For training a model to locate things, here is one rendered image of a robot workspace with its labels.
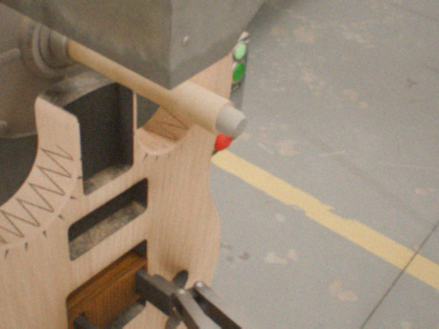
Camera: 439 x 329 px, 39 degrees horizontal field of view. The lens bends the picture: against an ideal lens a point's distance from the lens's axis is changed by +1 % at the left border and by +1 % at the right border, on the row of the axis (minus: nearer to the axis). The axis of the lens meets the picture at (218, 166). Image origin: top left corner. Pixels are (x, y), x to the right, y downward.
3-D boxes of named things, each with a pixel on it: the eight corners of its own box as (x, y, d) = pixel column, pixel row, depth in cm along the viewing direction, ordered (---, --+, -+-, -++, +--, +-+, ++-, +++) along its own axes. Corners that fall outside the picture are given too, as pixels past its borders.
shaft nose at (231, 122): (233, 102, 55) (229, 126, 56) (217, 110, 53) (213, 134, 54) (252, 111, 54) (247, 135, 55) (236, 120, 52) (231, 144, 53)
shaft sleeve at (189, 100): (93, 25, 62) (91, 55, 64) (68, 32, 60) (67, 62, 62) (237, 96, 55) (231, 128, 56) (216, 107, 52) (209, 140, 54)
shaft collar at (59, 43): (84, 11, 63) (83, 52, 66) (49, 19, 60) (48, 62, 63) (98, 18, 62) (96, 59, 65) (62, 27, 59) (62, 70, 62)
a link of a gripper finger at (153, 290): (168, 296, 58) (174, 291, 58) (116, 258, 61) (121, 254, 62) (168, 317, 60) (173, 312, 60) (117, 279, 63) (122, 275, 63)
